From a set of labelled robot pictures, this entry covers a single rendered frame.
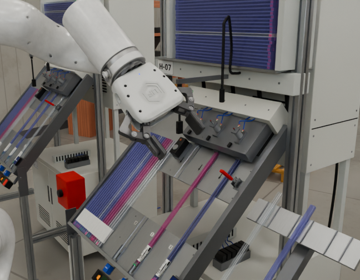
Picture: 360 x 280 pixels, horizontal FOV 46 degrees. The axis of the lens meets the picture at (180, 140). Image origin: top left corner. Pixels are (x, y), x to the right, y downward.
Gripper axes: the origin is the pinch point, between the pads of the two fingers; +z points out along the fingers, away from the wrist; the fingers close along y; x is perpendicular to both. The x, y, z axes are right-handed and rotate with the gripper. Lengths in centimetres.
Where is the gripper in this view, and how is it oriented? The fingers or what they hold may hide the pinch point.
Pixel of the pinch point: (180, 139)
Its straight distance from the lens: 75.8
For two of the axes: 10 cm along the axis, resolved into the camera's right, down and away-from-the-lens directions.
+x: -3.0, 3.9, 8.7
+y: 7.4, -4.9, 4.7
